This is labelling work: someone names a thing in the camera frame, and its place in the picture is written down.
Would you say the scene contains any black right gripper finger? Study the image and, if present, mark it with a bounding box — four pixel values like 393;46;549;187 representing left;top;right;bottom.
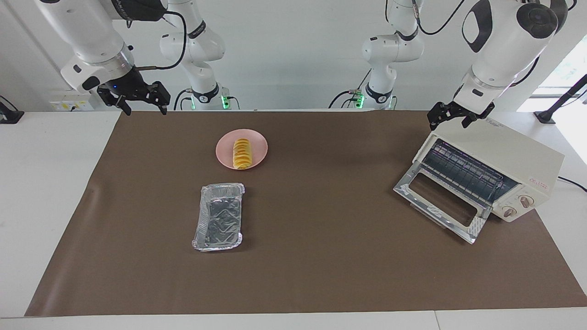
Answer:
97;85;133;116
147;81;171;115

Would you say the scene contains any yellow twisted bread roll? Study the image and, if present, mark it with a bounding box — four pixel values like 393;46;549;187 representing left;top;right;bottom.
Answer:
233;138;253;170

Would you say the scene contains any aluminium foil tray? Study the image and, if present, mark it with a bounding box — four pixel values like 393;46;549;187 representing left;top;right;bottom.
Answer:
192;182;245;252

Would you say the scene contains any metal oven rack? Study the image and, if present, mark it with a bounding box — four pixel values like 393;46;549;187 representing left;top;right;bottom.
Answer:
422;139;519;207

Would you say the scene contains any cream toaster oven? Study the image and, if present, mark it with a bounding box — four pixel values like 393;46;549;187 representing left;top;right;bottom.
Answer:
413;117;565;223

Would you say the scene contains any glass oven door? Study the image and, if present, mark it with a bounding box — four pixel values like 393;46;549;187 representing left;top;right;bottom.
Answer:
393;161;492;244

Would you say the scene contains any pink round plate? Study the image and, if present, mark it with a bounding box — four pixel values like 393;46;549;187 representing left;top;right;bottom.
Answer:
216;129;268;171

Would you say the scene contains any brown table mat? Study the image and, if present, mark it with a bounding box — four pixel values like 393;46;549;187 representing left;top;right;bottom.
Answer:
24;110;587;318

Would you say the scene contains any black right base cable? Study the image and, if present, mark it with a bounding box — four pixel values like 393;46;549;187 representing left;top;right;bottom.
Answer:
173;88;195;111

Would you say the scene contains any black base cable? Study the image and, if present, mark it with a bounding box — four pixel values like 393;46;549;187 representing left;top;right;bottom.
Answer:
173;88;195;111
328;69;372;109

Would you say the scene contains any white wall socket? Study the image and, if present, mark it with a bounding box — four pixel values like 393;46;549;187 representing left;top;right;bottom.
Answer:
50;89;94;112

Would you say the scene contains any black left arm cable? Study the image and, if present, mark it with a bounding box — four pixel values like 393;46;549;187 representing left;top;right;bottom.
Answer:
410;0;466;36

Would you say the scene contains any black camera stand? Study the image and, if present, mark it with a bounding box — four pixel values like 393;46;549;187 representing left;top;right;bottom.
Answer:
534;73;587;124

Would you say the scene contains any black left base cable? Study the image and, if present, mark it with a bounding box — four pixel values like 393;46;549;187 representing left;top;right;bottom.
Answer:
328;69;372;109

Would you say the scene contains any black clamp mount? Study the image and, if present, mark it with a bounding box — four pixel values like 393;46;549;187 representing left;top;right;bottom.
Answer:
0;95;24;124

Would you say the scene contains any black oven power cable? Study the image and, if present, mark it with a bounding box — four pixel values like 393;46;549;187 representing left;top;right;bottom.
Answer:
557;176;587;192

